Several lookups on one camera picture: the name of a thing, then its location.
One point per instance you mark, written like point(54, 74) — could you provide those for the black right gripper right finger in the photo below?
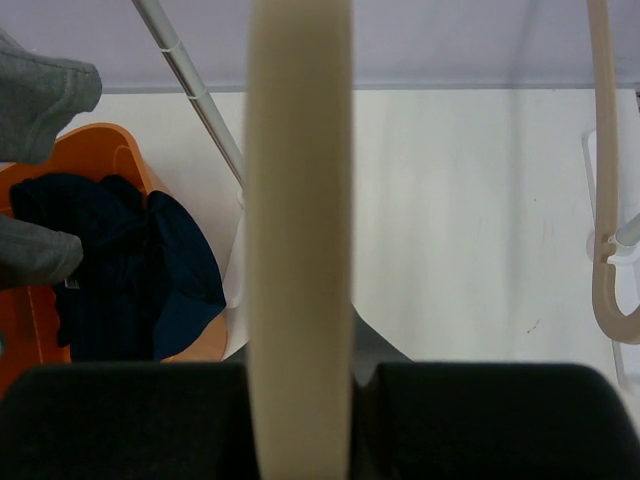
point(490, 421)

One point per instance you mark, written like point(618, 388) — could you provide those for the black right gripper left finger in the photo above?
point(128, 421)

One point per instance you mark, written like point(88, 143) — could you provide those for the navy blue mesh shorts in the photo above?
point(148, 284)

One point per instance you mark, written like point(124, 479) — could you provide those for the beige wooden hanger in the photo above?
point(298, 186)
point(612, 321)

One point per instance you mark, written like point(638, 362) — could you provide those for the grey cotton shorts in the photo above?
point(40, 95)

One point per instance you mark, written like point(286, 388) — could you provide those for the orange plastic laundry basket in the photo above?
point(29, 320)

